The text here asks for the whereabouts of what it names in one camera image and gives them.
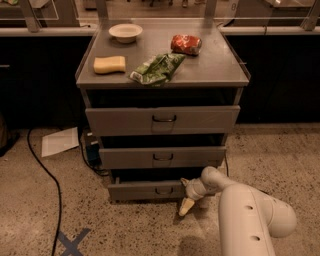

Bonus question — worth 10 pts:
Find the yellow sponge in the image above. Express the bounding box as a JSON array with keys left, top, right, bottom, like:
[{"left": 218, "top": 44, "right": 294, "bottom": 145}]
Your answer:
[{"left": 93, "top": 56, "right": 126, "bottom": 74}]

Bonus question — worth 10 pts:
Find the crushed red soda can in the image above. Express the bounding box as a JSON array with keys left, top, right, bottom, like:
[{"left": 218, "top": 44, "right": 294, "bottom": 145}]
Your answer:
[{"left": 171, "top": 34, "right": 202, "bottom": 56}]

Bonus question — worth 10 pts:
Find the grey drawer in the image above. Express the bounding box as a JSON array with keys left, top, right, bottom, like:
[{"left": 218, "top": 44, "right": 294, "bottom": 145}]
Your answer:
[
  {"left": 99, "top": 146, "right": 226, "bottom": 169},
  {"left": 108, "top": 178, "right": 186, "bottom": 201},
  {"left": 86, "top": 105, "right": 240, "bottom": 136}
]

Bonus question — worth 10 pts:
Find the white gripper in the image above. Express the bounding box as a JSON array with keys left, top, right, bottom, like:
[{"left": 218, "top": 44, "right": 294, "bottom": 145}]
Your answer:
[{"left": 178, "top": 178, "right": 214, "bottom": 217}]

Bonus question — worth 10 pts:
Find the green chip bag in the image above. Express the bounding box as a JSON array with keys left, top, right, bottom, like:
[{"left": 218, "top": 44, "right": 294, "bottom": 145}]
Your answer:
[{"left": 129, "top": 53, "right": 185, "bottom": 87}]

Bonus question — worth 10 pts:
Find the blue power box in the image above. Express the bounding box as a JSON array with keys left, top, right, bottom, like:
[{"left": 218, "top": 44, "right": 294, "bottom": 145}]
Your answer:
[{"left": 83, "top": 130, "right": 101, "bottom": 167}]

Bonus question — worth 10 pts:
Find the white paper sheet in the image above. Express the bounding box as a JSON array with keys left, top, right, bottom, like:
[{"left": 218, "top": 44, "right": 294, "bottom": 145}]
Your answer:
[{"left": 41, "top": 127, "right": 79, "bottom": 157}]

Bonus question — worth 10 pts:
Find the grey top drawer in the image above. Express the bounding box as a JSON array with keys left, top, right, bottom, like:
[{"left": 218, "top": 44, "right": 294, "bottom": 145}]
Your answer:
[{"left": 86, "top": 105, "right": 240, "bottom": 136}]

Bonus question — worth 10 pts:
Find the grey bottom drawer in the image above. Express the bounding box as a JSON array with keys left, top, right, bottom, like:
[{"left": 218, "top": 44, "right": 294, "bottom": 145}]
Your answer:
[{"left": 108, "top": 178, "right": 186, "bottom": 201}]

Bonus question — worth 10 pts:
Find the black floor cable left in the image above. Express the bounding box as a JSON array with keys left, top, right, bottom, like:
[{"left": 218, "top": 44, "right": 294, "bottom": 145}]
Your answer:
[{"left": 26, "top": 126, "right": 64, "bottom": 256}]

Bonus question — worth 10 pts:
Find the white bowl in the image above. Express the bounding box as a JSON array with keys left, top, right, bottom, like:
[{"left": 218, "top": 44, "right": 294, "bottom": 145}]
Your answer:
[{"left": 109, "top": 24, "right": 143, "bottom": 44}]

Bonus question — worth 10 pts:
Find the grey drawer cabinet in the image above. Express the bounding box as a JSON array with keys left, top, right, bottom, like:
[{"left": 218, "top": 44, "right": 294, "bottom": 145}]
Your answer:
[{"left": 77, "top": 19, "right": 249, "bottom": 184}]

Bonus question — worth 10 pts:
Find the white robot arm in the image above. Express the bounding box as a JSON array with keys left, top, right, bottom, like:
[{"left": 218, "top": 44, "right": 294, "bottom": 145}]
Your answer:
[{"left": 179, "top": 166, "right": 297, "bottom": 256}]

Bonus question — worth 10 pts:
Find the grey middle drawer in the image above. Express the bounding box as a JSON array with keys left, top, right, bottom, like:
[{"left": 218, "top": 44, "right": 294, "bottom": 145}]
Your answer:
[{"left": 99, "top": 146, "right": 226, "bottom": 169}]

